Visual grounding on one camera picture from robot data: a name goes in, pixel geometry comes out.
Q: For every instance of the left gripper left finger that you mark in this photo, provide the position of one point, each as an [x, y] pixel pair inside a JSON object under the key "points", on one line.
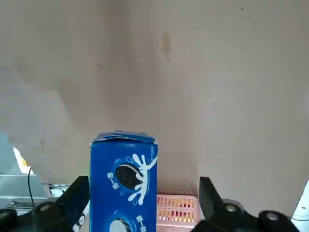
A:
{"points": [[48, 217]]}

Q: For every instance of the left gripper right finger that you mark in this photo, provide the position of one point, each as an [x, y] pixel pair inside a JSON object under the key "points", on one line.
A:
{"points": [[229, 220]]}

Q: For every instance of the blue cookie box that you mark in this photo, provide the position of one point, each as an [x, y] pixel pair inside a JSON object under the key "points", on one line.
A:
{"points": [[120, 169]]}

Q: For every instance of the pink slotted plastic basket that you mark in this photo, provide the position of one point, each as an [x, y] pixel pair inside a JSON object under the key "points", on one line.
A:
{"points": [[178, 217]]}

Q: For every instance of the white desk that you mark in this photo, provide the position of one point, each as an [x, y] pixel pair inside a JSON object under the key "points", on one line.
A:
{"points": [[303, 200]]}

